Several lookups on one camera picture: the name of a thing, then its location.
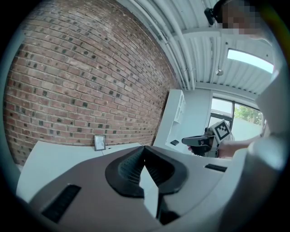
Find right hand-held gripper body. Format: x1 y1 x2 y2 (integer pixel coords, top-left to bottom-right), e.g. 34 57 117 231
187 119 234 157

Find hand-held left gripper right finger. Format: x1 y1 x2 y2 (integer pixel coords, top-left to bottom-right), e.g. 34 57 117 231
144 145 232 225

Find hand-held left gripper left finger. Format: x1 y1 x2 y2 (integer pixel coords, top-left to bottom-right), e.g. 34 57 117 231
29 145 164 232

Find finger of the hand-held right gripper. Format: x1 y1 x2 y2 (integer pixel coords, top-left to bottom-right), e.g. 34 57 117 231
181 135 205 147

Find person's right forearm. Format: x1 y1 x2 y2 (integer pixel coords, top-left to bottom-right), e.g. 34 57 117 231
218 135 263 159

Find window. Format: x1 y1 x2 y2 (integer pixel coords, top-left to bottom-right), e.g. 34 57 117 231
209 97 266 142

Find white shelf unit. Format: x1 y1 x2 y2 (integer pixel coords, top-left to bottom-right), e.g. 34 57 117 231
154 88 191 155

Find white desk with drawers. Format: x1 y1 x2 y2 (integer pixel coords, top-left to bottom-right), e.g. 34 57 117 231
16 140 146 204

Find person's beige shirt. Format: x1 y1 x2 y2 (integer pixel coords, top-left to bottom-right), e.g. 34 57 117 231
221 68 290 227

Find rectangular ceiling light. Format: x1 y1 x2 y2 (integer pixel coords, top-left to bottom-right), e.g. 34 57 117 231
227 48 275 74

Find white ceiling pipes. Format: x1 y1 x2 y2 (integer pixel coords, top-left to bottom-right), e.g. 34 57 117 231
126 0 196 92

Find person's head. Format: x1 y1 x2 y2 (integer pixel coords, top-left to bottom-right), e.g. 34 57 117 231
221 0 268 39

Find black picture frame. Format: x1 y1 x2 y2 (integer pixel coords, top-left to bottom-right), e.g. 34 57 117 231
93 135 106 152

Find black head-worn camera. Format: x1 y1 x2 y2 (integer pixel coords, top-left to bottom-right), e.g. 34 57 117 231
203 0 224 26

